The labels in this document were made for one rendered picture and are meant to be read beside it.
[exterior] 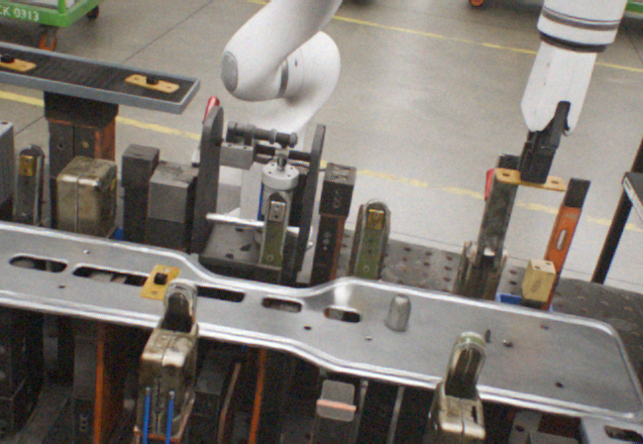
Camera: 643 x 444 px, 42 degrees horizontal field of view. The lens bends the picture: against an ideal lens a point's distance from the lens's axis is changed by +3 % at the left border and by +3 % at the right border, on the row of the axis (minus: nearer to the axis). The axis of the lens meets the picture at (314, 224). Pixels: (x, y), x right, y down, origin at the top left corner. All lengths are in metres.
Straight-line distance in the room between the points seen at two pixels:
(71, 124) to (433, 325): 0.69
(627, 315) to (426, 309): 0.83
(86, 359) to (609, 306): 1.20
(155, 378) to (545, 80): 0.56
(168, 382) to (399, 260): 1.03
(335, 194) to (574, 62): 0.46
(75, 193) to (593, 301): 1.19
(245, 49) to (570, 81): 0.68
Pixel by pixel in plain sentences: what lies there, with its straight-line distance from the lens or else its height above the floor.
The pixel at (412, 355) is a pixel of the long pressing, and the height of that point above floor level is 1.00.
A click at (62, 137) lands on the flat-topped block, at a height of 1.06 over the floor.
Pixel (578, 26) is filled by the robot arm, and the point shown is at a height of 1.45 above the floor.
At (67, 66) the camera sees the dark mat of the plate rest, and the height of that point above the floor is 1.16.
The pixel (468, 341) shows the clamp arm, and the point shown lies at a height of 1.12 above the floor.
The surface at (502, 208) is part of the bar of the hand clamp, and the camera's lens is 1.26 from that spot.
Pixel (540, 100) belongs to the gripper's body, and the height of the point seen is 1.37.
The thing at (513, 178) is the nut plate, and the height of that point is 1.25.
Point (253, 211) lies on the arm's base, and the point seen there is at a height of 0.88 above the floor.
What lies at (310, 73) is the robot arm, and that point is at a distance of 1.55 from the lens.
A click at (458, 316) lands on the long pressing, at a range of 1.22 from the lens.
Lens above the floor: 1.66
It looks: 28 degrees down
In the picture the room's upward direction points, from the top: 9 degrees clockwise
